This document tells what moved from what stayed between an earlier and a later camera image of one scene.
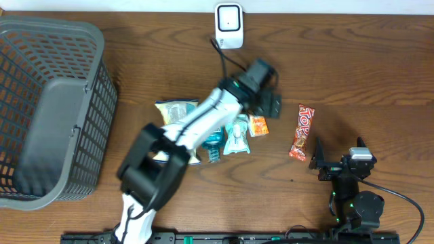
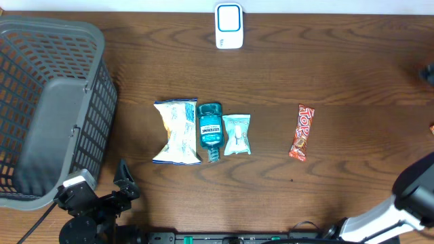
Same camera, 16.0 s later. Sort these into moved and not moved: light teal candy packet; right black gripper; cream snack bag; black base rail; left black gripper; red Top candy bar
Moved: left black gripper; right black gripper
Not moved: cream snack bag; light teal candy packet; black base rail; red Top candy bar
